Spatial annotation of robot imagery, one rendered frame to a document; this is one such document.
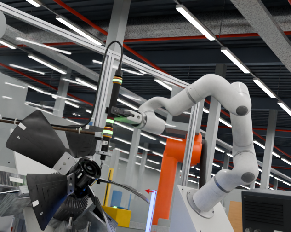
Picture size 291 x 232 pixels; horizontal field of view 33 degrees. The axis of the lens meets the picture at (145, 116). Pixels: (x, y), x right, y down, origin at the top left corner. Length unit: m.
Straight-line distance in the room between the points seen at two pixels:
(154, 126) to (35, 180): 0.73
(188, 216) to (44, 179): 0.94
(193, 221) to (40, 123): 0.96
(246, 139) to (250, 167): 0.14
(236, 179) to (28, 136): 1.05
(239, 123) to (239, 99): 0.18
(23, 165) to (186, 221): 0.89
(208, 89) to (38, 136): 0.80
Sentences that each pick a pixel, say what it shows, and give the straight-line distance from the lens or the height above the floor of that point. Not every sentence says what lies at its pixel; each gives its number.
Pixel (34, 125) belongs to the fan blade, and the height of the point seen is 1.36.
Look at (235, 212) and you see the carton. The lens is 10.37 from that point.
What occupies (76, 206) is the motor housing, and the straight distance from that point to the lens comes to 2.21.
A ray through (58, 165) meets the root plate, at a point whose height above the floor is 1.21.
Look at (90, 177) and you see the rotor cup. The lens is 2.11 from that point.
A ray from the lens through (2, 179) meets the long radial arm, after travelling 2.09.
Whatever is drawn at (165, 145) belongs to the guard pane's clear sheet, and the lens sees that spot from 3.50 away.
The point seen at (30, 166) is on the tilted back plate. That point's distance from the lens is 2.39.
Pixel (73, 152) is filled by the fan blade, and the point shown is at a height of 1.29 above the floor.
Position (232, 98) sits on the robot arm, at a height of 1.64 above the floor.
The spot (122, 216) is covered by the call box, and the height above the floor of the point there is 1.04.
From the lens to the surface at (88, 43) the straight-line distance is 3.10.
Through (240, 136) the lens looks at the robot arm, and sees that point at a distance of 2.44.
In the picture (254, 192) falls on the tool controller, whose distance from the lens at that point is 2.00.
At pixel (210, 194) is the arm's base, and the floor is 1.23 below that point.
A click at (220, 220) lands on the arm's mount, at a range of 2.81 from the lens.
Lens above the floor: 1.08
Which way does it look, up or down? 11 degrees up
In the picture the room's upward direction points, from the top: 10 degrees clockwise
